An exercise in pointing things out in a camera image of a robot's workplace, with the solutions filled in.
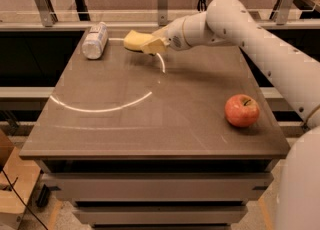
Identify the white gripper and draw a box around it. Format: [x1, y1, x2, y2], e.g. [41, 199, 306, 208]
[141, 17, 190, 54]

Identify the yellow sponge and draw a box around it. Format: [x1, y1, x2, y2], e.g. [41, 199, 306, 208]
[123, 30, 153, 52]

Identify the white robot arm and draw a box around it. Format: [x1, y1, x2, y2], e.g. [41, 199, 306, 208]
[141, 0, 320, 230]

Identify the clear plastic water bottle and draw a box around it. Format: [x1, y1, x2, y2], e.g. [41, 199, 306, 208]
[82, 22, 108, 60]

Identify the grey drawer cabinet table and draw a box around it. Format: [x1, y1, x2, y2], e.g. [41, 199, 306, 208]
[21, 31, 289, 230]

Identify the red apple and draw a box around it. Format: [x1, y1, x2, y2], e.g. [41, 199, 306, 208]
[224, 94, 260, 128]

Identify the wooden box on floor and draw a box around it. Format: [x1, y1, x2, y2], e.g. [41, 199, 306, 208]
[0, 129, 42, 230]

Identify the middle metal rail bracket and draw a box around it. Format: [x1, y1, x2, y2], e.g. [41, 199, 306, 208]
[157, 0, 168, 26]

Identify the metal rail bracket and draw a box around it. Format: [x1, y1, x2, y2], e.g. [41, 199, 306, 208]
[34, 0, 55, 27]
[274, 0, 294, 25]
[157, 0, 168, 26]

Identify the left metal rail bracket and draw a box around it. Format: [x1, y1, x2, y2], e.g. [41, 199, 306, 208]
[34, 0, 55, 27]

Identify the right metal rail bracket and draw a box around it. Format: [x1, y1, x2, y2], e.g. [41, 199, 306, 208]
[274, 0, 294, 25]

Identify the black floor cable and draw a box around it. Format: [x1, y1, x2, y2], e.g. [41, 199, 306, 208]
[0, 167, 50, 230]

